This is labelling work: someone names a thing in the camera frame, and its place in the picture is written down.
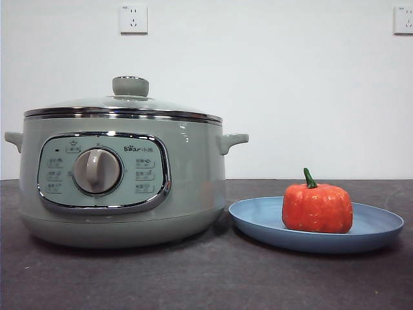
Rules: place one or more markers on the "glass lid with green knob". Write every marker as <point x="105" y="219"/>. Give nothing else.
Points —
<point x="130" y="86"/>

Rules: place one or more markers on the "orange pumpkin with green stem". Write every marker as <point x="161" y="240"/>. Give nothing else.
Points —
<point x="316" y="210"/>

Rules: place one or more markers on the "pale green electric steamer pot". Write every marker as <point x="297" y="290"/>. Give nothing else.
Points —
<point x="193" y="181"/>

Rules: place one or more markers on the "blue round plate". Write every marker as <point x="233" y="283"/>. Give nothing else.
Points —
<point x="258" y="216"/>

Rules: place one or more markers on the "white wall socket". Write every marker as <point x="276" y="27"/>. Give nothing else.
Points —
<point x="404" y="20"/>
<point x="134" y="19"/>

